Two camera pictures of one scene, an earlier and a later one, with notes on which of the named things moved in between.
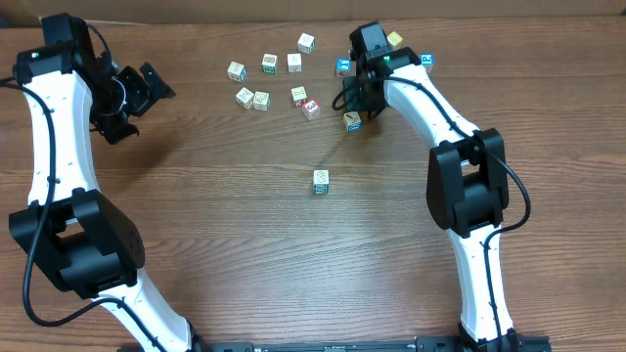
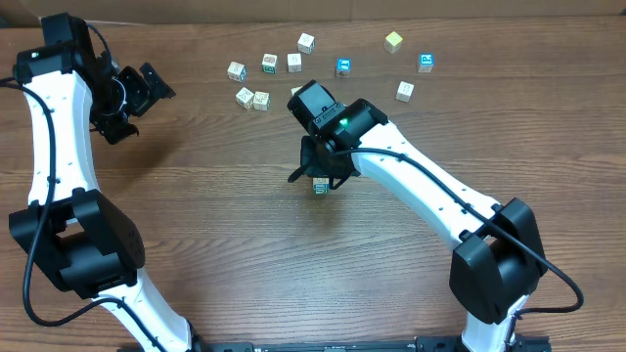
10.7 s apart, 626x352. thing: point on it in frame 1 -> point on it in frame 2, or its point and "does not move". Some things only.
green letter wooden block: [321, 181] does not move
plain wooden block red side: [294, 63] does not move
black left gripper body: [142, 91] does not move
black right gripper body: [362, 103] -> [320, 167]
